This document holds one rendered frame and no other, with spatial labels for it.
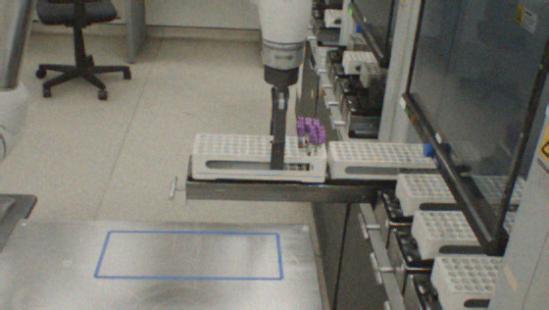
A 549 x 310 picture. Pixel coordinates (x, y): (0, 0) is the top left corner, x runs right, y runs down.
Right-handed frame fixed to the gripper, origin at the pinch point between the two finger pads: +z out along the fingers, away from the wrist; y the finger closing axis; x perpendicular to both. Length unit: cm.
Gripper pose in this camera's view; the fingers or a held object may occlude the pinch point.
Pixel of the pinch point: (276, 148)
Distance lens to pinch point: 135.9
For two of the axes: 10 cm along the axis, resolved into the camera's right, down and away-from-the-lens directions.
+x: 10.0, 0.3, 0.5
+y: 0.3, 4.8, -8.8
